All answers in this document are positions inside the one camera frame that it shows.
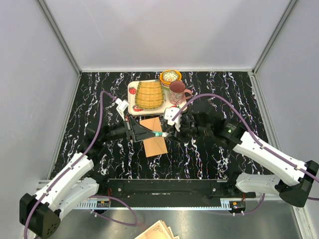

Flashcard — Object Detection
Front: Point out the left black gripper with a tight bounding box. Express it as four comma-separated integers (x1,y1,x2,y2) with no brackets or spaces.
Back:
101,115,156,143

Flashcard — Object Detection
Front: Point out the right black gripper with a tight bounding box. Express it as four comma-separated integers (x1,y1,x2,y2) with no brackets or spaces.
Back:
165,117,211,144

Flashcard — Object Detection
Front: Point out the green white glue stick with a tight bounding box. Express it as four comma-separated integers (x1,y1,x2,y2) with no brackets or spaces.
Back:
154,131,169,137

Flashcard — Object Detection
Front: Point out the brown paper envelope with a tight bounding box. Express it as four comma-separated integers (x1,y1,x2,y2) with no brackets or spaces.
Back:
140,117,167,157

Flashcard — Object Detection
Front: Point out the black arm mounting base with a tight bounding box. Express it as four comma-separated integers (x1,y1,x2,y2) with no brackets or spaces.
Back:
98,179,256,199

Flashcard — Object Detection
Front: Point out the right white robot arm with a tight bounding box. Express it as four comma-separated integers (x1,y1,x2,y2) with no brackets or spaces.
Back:
164,107,319,208

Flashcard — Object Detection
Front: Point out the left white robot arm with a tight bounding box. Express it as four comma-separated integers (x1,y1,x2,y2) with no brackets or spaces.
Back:
19,117,168,239

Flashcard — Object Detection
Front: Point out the white strawberry tray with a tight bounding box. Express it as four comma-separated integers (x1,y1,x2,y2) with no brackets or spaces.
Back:
128,80,187,116

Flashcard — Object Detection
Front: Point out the yellow woven bamboo basket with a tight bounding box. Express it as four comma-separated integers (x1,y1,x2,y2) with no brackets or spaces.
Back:
135,81,164,110

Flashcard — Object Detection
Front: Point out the yellow patterned bowl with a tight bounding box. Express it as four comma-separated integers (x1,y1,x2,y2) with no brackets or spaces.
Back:
159,70,182,84

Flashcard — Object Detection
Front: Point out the stack of spare letters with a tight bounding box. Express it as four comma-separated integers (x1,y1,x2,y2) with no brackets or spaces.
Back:
135,220,179,239

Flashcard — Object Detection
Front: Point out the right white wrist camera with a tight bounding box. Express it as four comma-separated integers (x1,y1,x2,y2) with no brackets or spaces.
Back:
164,107,182,132

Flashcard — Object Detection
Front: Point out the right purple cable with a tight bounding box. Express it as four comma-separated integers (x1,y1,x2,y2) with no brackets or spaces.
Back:
173,93,319,216

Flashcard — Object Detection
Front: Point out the purple cable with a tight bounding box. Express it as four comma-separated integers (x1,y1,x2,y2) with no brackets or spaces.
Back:
173,93,319,216
24,91,138,237

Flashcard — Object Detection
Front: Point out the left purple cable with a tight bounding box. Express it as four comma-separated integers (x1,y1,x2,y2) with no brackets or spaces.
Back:
24,91,138,237

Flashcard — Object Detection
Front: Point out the slotted cable duct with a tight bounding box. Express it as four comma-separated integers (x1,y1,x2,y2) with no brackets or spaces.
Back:
75,196,246,211

